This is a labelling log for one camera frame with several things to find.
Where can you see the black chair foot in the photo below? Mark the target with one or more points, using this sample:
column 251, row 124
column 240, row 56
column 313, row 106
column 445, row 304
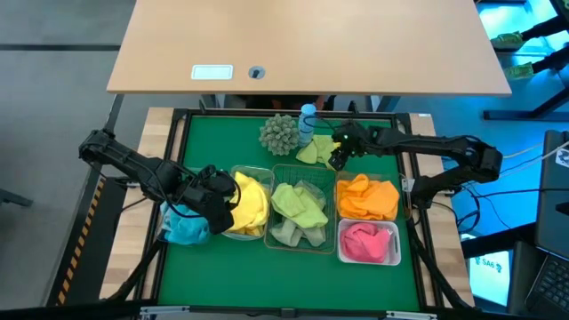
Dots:
column 13, row 197

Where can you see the white plastic bin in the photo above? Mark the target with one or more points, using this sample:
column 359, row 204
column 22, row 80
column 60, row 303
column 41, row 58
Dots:
column 396, row 240

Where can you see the white printed tag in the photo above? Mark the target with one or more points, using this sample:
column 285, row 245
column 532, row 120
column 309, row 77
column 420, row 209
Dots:
column 563, row 157

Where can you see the tan wooden desk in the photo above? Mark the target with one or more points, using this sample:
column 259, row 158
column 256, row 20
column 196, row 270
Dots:
column 311, row 44

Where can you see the light blue plastic bottle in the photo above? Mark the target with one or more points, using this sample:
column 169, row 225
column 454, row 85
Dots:
column 306, row 129

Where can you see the green table mat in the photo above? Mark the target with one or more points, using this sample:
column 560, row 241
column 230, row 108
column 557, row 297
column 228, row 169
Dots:
column 222, row 275

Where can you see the pink microfiber towel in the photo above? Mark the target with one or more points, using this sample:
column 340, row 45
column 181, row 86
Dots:
column 364, row 242

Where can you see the olive microfiber towel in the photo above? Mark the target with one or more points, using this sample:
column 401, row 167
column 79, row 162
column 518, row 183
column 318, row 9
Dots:
column 289, row 235

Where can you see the clear plastic bin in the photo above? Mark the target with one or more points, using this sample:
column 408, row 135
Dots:
column 262, row 171

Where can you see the teal microfiber towel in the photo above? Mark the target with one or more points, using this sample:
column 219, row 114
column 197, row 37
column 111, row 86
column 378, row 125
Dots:
column 191, row 233

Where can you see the white paper label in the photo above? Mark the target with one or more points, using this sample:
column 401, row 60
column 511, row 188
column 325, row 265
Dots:
column 407, row 184

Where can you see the grey-green spiky ball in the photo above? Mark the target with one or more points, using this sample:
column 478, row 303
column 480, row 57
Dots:
column 279, row 134

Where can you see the lime green microfiber towel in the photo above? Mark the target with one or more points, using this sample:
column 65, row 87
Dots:
column 318, row 151
column 298, row 204

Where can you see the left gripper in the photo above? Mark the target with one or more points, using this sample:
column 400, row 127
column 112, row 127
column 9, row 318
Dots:
column 209, row 191

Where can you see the black desk foot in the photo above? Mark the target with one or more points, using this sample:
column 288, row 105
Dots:
column 524, row 109

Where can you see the orange microfiber towel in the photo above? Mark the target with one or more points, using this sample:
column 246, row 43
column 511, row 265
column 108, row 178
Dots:
column 378, row 204
column 351, row 189

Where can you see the person's shoe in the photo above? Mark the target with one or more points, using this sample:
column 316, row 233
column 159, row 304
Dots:
column 507, row 41
column 519, row 71

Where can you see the person's leg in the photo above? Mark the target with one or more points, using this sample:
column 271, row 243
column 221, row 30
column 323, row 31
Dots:
column 544, row 29
column 551, row 60

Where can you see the blue sign with SA6 text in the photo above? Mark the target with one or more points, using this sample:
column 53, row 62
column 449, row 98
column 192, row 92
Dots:
column 489, row 275

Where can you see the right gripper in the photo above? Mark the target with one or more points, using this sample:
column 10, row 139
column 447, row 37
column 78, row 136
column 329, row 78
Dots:
column 355, row 138

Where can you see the grey-teal cloth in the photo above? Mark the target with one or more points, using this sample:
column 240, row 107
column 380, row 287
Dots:
column 161, row 236

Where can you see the yellow microfiber towel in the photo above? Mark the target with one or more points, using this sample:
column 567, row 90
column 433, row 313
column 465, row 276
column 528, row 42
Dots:
column 251, row 204

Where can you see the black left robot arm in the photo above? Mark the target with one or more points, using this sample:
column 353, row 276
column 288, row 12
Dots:
column 129, row 164

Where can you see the white label sticker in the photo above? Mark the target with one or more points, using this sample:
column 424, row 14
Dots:
column 212, row 72

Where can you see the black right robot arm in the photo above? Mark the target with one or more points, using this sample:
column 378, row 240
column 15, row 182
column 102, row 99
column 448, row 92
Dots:
column 444, row 149

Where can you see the black laptop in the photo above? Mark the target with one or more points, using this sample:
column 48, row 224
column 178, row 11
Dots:
column 551, row 200

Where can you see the black aluminium table frame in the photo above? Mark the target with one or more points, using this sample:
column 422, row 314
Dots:
column 249, row 112

